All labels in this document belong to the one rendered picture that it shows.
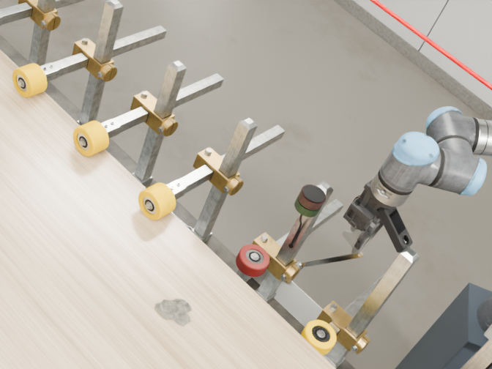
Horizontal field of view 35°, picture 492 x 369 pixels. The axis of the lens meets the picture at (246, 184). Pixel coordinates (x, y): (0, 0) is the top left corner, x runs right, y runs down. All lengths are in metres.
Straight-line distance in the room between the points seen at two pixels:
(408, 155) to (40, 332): 0.86
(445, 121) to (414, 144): 0.18
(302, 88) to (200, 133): 0.77
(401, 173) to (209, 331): 0.55
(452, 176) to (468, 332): 0.88
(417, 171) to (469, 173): 0.12
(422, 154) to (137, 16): 2.69
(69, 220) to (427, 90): 3.06
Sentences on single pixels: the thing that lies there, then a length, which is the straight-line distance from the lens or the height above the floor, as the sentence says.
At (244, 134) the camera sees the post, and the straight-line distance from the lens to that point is 1.89.
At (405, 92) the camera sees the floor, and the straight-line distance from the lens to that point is 4.47.
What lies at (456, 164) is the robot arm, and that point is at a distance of 1.76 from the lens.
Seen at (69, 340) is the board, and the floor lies 0.90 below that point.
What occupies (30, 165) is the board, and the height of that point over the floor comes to 0.90.
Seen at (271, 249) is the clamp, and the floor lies 0.87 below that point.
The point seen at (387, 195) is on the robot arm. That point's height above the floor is 1.22.
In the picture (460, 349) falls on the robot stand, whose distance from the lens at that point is 2.55.
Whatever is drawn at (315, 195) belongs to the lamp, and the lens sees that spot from 1.77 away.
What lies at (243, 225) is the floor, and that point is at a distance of 3.25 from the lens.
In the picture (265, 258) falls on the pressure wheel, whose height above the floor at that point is 0.91.
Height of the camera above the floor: 2.31
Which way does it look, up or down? 42 degrees down
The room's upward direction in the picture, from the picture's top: 25 degrees clockwise
